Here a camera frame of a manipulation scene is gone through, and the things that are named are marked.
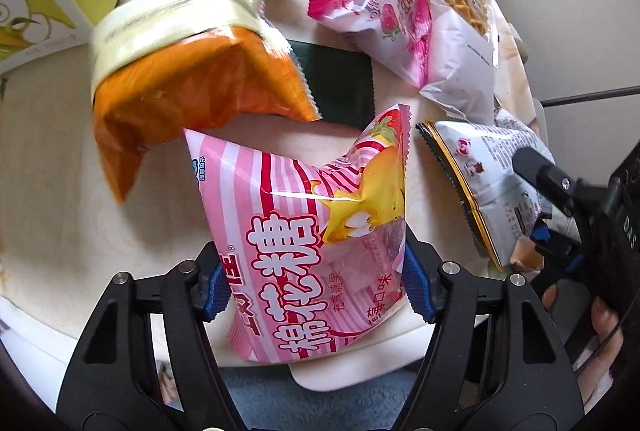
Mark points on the pink white strawberry snack packet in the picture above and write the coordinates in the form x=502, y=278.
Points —
x=380, y=21

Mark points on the white flat board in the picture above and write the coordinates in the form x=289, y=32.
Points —
x=350, y=368

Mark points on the orange snack packet cream top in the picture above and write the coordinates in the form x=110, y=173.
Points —
x=200, y=76

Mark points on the blue grey cloth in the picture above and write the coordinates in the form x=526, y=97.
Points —
x=320, y=406

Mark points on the person's right hand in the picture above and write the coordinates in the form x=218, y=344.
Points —
x=607, y=331

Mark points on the pink striped marshmallow packet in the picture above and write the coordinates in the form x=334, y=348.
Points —
x=280, y=221

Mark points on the white snack packet gold edge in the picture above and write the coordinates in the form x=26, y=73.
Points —
x=490, y=181

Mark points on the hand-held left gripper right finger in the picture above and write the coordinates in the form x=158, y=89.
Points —
x=416, y=283

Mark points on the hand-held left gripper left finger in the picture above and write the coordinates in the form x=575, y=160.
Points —
x=214, y=283

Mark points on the dark green packet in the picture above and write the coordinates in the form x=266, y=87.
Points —
x=340, y=81

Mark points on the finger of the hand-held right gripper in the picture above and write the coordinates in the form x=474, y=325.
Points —
x=545, y=178
x=550, y=243

